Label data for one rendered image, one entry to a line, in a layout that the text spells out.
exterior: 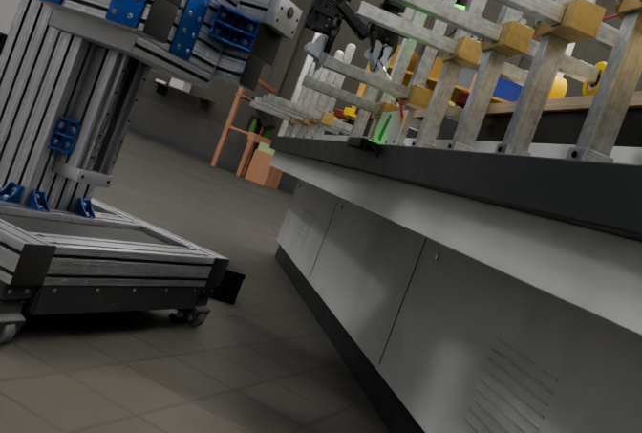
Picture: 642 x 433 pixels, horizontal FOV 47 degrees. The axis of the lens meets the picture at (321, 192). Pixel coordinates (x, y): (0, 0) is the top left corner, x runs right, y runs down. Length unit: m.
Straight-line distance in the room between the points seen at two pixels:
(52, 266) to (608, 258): 1.15
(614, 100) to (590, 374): 0.45
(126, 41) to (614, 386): 1.28
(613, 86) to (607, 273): 0.27
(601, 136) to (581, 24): 0.26
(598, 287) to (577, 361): 0.38
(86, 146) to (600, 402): 1.37
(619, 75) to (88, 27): 1.28
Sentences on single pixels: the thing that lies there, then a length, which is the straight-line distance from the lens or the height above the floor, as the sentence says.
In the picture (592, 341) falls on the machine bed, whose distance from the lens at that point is 1.31.
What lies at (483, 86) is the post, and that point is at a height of 0.85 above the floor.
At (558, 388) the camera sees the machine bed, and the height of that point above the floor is 0.37.
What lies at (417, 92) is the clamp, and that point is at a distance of 1.95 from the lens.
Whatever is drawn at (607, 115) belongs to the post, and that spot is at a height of 0.77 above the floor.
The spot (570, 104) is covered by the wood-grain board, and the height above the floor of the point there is 0.88.
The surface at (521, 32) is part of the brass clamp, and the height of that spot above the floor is 0.95.
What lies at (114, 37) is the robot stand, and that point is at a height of 0.70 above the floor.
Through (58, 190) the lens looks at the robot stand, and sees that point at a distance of 2.11.
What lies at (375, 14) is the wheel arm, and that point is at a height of 0.94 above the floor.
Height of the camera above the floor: 0.56
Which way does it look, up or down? 1 degrees down
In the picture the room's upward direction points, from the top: 20 degrees clockwise
